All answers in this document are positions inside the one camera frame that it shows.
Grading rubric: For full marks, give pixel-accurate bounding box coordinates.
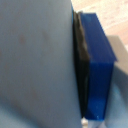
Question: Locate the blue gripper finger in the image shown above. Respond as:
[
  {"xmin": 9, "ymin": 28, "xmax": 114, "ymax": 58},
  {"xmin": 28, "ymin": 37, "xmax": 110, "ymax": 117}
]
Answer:
[{"xmin": 71, "ymin": 11, "xmax": 120, "ymax": 123}]

